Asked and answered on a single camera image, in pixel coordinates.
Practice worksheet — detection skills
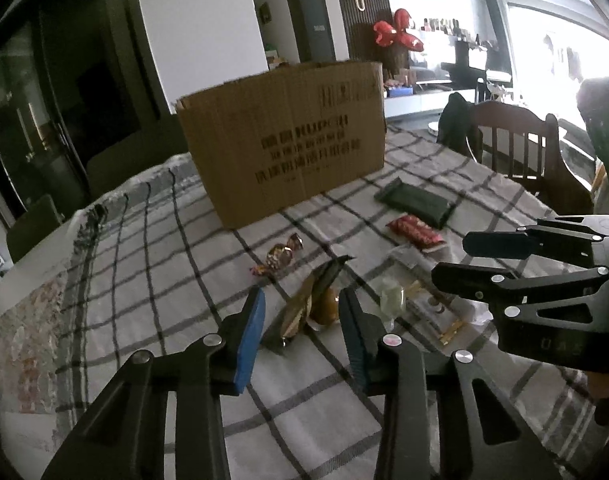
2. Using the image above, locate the red snack packet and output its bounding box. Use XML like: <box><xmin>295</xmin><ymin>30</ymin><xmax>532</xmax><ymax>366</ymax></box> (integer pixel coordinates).
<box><xmin>387</xmin><ymin>214</ymin><xmax>446</xmax><ymax>252</ymax></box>

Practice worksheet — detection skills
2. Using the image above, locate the black garment on chair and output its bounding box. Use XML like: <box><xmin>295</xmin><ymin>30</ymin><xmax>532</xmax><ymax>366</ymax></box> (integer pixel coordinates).
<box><xmin>437</xmin><ymin>92</ymin><xmax>482</xmax><ymax>162</ymax></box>

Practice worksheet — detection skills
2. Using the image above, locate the gold wrapped candy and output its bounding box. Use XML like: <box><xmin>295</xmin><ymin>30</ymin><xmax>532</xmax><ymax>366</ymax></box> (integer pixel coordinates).
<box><xmin>250</xmin><ymin>233</ymin><xmax>303</xmax><ymax>276</ymax></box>

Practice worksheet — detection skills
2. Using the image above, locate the wooden dining chair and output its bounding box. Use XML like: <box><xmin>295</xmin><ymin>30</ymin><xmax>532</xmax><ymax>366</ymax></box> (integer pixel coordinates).
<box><xmin>467</xmin><ymin>101</ymin><xmax>593</xmax><ymax>214</ymax></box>

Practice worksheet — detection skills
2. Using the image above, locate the floral table runner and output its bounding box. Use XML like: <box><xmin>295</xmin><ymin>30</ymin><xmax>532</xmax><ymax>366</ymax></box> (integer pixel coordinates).
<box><xmin>0</xmin><ymin>272</ymin><xmax>67</xmax><ymax>453</ymax></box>

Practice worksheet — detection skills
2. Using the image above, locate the clear long snack bar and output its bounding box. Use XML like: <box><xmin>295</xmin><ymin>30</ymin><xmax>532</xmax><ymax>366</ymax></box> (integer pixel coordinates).
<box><xmin>389</xmin><ymin>245</ymin><xmax>492</xmax><ymax>347</ymax></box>

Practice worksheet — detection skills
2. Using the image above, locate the red balloon decoration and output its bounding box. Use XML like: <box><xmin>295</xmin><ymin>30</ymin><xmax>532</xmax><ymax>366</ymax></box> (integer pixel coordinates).
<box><xmin>373</xmin><ymin>9</ymin><xmax>425</xmax><ymax>52</ymax></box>

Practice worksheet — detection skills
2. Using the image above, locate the dark green flat packet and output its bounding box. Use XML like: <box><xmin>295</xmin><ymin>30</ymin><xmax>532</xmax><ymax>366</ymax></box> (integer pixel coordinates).
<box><xmin>375</xmin><ymin>178</ymin><xmax>455</xmax><ymax>230</ymax></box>

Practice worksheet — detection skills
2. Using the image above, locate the pale green sweet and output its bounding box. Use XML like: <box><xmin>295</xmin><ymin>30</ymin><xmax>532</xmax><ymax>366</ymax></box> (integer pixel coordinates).
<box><xmin>379</xmin><ymin>278</ymin><xmax>406</xmax><ymax>318</ymax></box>

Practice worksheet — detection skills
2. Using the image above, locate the brown cardboard box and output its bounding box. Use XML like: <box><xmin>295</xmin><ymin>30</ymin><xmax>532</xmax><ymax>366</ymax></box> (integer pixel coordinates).
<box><xmin>175</xmin><ymin>61</ymin><xmax>385</xmax><ymax>229</ymax></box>

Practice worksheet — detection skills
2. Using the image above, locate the dark chair back left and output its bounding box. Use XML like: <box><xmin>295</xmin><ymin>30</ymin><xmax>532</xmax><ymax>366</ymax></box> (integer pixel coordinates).
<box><xmin>6</xmin><ymin>194</ymin><xmax>62</xmax><ymax>263</ymax></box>

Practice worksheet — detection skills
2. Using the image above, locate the white low tv cabinet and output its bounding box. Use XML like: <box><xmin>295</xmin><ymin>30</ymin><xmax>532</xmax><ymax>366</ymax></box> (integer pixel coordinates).
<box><xmin>380</xmin><ymin>89</ymin><xmax>475</xmax><ymax>119</ymax></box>

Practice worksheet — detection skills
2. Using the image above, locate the grey checked tablecloth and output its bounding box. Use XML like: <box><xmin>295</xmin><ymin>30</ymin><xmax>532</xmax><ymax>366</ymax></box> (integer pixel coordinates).
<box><xmin>54</xmin><ymin>121</ymin><xmax>601</xmax><ymax>480</ymax></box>

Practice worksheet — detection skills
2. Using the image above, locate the dark brown gold snack bag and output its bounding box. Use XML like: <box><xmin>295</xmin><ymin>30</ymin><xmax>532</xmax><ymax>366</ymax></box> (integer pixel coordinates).
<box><xmin>261</xmin><ymin>255</ymin><xmax>353</xmax><ymax>353</ymax></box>

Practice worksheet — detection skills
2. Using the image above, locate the brown round pastry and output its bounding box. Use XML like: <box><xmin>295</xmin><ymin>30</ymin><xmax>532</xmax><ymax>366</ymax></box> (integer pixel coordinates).
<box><xmin>309</xmin><ymin>287</ymin><xmax>339</xmax><ymax>327</ymax></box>

